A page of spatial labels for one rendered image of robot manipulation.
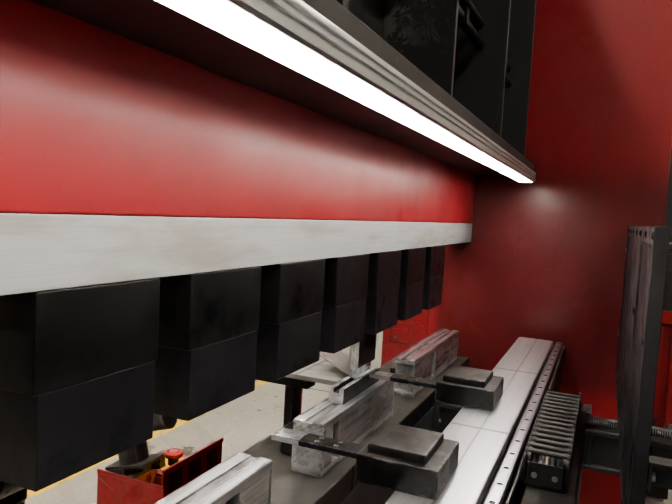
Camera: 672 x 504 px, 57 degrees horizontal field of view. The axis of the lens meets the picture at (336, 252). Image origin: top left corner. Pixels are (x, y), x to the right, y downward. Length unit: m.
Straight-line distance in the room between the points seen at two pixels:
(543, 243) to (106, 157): 1.65
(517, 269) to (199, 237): 1.50
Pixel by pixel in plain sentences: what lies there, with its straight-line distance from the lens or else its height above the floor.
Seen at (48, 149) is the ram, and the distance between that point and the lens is 0.55.
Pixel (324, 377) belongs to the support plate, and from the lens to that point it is 1.28.
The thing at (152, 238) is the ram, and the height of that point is 1.30.
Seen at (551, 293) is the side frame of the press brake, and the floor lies 1.12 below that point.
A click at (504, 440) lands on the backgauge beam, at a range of 1.07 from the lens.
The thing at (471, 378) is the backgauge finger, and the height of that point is 1.03.
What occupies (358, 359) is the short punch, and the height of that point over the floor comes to 1.04.
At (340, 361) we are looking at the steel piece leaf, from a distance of 1.33.
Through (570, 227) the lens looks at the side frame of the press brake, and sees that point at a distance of 2.05.
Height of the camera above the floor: 1.34
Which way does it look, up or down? 4 degrees down
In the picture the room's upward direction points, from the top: 3 degrees clockwise
